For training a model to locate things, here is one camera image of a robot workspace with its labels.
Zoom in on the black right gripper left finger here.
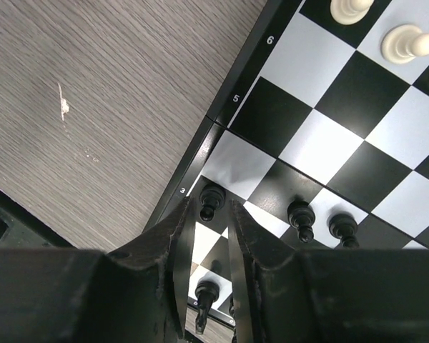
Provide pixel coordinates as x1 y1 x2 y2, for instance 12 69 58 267
107 197 195 339

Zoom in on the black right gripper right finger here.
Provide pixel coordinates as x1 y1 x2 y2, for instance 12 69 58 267
228 201 300 342

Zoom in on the black white chess board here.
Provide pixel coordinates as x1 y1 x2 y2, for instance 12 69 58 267
142 0 429 328

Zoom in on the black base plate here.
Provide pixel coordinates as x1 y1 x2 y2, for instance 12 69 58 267
0 190 73 248

